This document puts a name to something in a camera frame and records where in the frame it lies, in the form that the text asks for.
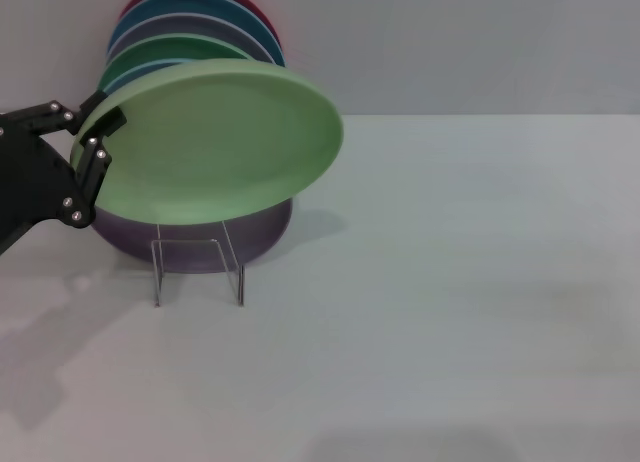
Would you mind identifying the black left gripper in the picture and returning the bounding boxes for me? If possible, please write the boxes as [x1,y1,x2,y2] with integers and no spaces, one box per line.
[0,90,126,258]

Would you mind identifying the light green plate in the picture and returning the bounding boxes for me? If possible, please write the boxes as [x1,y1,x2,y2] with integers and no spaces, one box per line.
[72,57,345,226]

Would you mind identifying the dark green plate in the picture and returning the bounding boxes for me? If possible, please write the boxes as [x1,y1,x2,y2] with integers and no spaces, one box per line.
[96,33,259,91]

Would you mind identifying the clear acrylic plate rack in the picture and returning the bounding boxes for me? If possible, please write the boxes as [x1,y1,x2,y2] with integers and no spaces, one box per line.
[151,220,246,307]

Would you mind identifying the teal blue plate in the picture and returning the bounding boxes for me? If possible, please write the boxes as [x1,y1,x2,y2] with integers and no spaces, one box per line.
[107,0,287,67]

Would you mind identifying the purple plate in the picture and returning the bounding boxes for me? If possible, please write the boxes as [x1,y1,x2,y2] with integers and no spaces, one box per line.
[91,196,294,275]

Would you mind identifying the maroon plate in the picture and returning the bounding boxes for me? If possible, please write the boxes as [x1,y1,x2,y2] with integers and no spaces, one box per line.
[122,0,284,46]

